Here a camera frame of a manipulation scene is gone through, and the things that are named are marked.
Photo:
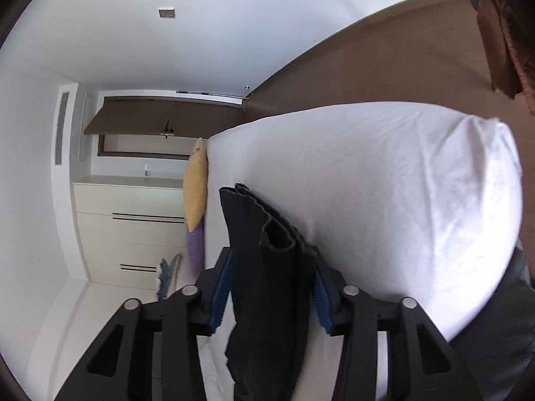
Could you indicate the folded beige grey duvet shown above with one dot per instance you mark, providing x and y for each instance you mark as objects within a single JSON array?
[{"x": 176, "y": 265}]

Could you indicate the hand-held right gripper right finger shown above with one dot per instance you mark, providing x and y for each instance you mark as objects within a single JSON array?
[{"x": 324, "y": 305}]

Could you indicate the white-sheeted bed mattress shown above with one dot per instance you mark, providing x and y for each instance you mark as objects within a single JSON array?
[{"x": 376, "y": 196}]

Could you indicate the black denim pants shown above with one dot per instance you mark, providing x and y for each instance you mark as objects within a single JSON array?
[{"x": 267, "y": 300}]

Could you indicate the beige wall socket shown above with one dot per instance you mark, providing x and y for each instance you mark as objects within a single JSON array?
[{"x": 166, "y": 12}]

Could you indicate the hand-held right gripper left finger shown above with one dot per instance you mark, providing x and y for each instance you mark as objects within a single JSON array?
[{"x": 221, "y": 296}]

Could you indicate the yellow cushion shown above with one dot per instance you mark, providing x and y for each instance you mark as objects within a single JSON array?
[{"x": 196, "y": 192}]

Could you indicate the brown wooden door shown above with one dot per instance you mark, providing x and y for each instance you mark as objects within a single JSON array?
[{"x": 167, "y": 110}]

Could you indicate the white drawer cabinet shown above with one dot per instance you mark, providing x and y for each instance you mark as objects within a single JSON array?
[{"x": 125, "y": 200}]

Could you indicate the purple cushion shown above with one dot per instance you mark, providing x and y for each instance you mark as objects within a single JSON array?
[{"x": 195, "y": 250}]

